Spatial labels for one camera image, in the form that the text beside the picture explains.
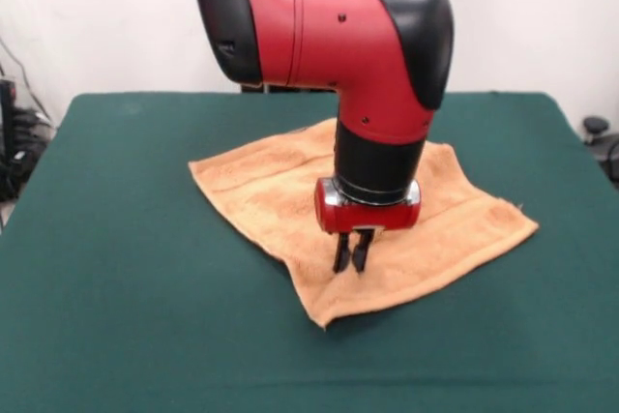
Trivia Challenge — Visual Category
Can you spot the dark green table cloth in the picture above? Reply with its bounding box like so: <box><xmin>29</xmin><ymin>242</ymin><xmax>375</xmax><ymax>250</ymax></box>
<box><xmin>0</xmin><ymin>91</ymin><xmax>619</xmax><ymax>413</ymax></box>

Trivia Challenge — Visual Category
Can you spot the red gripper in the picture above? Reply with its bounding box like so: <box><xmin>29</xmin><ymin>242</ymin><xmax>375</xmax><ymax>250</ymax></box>
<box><xmin>313</xmin><ymin>177</ymin><xmax>423</xmax><ymax>274</ymax></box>

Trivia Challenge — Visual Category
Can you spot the grey cable bundle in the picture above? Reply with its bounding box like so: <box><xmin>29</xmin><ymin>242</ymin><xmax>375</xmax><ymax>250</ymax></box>
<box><xmin>0</xmin><ymin>35</ymin><xmax>55</xmax><ymax>130</ymax></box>

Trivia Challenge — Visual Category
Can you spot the black office chair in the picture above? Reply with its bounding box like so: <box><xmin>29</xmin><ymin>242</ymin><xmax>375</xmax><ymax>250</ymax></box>
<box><xmin>581</xmin><ymin>115</ymin><xmax>619</xmax><ymax>177</ymax></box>

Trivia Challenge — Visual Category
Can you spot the orange terry towel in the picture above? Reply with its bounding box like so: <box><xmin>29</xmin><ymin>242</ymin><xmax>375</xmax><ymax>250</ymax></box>
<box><xmin>188</xmin><ymin>117</ymin><xmax>540</xmax><ymax>330</ymax></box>

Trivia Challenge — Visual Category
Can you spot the black equipment box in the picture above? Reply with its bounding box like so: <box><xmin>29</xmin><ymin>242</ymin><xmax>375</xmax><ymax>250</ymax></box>
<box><xmin>0</xmin><ymin>77</ymin><xmax>38</xmax><ymax>202</ymax></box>

